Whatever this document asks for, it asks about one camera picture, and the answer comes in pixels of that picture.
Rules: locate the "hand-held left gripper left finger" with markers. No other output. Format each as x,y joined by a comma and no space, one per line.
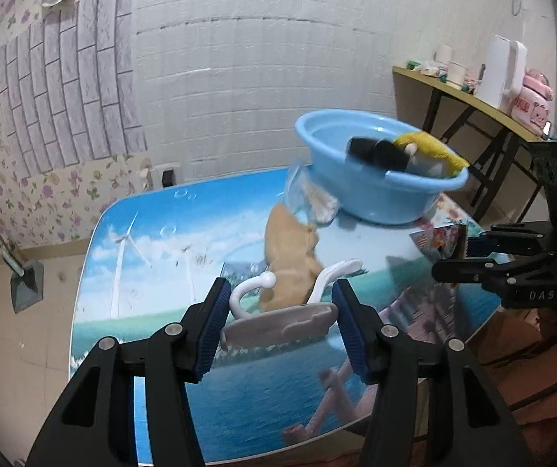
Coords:
213,322

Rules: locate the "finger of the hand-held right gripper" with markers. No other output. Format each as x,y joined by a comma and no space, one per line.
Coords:
468,271
507,242

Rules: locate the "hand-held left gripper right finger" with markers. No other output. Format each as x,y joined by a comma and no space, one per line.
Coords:
349,331

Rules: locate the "white plastic hook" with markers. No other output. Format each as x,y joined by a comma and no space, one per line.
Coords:
278,326

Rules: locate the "beige plush toy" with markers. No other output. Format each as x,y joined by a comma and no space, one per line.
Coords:
288,253

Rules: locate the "white charger block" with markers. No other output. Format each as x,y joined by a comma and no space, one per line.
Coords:
425,164

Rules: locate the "yellow knitted cloth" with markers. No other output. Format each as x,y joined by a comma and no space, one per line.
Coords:
434,143

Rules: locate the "light blue plastic basin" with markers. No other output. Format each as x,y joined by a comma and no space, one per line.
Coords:
356,189

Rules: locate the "clear plastic bag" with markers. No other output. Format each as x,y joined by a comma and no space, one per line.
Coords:
307,199

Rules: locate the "black box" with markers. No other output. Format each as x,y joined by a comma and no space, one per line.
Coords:
385,153

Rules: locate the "colourful printed packet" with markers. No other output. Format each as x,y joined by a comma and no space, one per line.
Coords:
441,243

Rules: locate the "pink cartoon appliance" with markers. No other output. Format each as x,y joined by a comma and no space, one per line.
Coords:
534,102

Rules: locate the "side table with black legs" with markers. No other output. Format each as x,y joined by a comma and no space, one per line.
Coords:
478,102

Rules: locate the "white electric kettle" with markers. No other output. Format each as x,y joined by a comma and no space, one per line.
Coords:
499,73

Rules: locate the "person's leg in brown trousers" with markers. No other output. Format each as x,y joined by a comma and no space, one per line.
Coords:
541,374

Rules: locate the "white cup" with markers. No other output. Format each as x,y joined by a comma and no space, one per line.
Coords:
456,74

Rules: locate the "white paper roll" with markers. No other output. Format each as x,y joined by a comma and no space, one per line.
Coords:
445,54

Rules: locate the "black wall plug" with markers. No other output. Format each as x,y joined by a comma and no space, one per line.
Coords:
168,177

